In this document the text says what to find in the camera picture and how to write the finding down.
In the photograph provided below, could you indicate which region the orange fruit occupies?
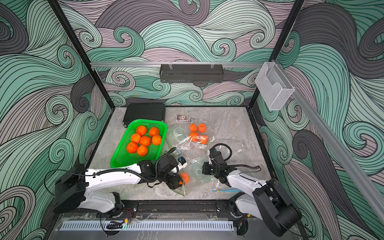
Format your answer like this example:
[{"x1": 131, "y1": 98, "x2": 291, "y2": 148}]
[
  {"x1": 126, "y1": 142, "x2": 139, "y2": 154},
  {"x1": 152, "y1": 135, "x2": 162, "y2": 146},
  {"x1": 131, "y1": 133, "x2": 142, "y2": 144},
  {"x1": 180, "y1": 172, "x2": 190, "y2": 185},
  {"x1": 139, "y1": 136, "x2": 152, "y2": 147},
  {"x1": 149, "y1": 127, "x2": 160, "y2": 138},
  {"x1": 137, "y1": 145, "x2": 148, "y2": 157}
]

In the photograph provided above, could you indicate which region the green-zip bag of oranges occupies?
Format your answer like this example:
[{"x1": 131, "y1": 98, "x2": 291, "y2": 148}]
[{"x1": 174, "y1": 149, "x2": 235, "y2": 200}]

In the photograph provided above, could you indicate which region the orange fruit taken out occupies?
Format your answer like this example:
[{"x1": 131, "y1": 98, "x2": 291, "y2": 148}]
[{"x1": 136, "y1": 125, "x2": 148, "y2": 136}]

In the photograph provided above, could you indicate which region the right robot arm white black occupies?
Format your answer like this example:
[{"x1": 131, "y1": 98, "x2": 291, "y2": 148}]
[{"x1": 202, "y1": 143, "x2": 302, "y2": 237}]

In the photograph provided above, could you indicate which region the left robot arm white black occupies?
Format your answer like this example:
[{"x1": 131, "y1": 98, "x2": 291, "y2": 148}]
[{"x1": 53, "y1": 148, "x2": 187, "y2": 217}]

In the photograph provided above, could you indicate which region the green plastic basket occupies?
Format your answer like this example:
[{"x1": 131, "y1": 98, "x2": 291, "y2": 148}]
[{"x1": 110, "y1": 119, "x2": 168, "y2": 168}]

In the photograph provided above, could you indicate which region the small card box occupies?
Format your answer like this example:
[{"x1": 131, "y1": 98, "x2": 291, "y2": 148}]
[{"x1": 176, "y1": 114, "x2": 189, "y2": 122}]

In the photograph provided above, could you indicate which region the black hard case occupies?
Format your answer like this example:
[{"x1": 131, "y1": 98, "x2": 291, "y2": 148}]
[{"x1": 123, "y1": 103, "x2": 166, "y2": 128}]

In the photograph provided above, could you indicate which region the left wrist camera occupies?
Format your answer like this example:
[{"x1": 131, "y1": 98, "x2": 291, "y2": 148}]
[{"x1": 176, "y1": 157, "x2": 188, "y2": 173}]

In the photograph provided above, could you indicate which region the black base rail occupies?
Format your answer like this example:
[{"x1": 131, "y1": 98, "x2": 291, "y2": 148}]
[{"x1": 53, "y1": 193, "x2": 302, "y2": 221}]

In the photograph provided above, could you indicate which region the clear acrylic wall holder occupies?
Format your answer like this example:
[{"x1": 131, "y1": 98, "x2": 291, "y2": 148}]
[{"x1": 255, "y1": 62, "x2": 295, "y2": 111}]

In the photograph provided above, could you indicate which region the black wall tray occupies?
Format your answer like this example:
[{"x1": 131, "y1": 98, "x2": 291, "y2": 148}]
[{"x1": 160, "y1": 65, "x2": 224, "y2": 86}]

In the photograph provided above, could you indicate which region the white slotted cable duct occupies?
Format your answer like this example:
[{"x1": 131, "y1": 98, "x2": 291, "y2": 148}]
[{"x1": 60, "y1": 221, "x2": 235, "y2": 232}]

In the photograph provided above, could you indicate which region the aluminium wall rail back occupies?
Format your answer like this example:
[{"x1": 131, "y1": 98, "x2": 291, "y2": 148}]
[{"x1": 90, "y1": 61, "x2": 264, "y2": 69}]

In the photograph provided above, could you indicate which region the aluminium wall rail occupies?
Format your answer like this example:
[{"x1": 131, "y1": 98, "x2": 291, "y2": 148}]
[
  {"x1": 90, "y1": 61, "x2": 264, "y2": 69},
  {"x1": 272, "y1": 60, "x2": 384, "y2": 223}
]

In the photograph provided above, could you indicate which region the aluminium wall rail right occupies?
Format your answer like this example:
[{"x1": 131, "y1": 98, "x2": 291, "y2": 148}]
[{"x1": 272, "y1": 60, "x2": 384, "y2": 223}]

